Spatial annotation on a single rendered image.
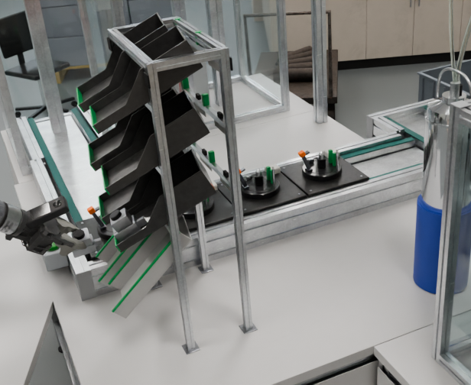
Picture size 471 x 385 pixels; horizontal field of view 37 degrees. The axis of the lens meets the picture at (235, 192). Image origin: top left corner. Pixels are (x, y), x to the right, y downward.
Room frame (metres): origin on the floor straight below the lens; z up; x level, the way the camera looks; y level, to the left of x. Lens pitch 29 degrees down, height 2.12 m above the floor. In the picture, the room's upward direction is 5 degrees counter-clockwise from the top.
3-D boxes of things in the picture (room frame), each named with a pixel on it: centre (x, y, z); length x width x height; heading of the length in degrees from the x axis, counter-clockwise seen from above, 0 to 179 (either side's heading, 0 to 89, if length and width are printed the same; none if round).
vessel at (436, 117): (1.65, -0.58, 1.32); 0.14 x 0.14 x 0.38
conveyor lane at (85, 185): (2.22, 0.47, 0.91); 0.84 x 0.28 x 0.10; 21
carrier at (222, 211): (2.02, 0.14, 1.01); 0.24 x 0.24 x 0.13; 21
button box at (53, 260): (1.93, 0.61, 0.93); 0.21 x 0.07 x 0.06; 21
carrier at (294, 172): (2.20, -0.31, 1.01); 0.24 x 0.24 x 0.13; 21
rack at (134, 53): (1.63, 0.14, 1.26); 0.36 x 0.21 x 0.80; 21
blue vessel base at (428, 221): (1.65, -0.58, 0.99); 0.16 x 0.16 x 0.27
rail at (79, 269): (2.13, 0.62, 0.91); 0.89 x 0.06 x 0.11; 21
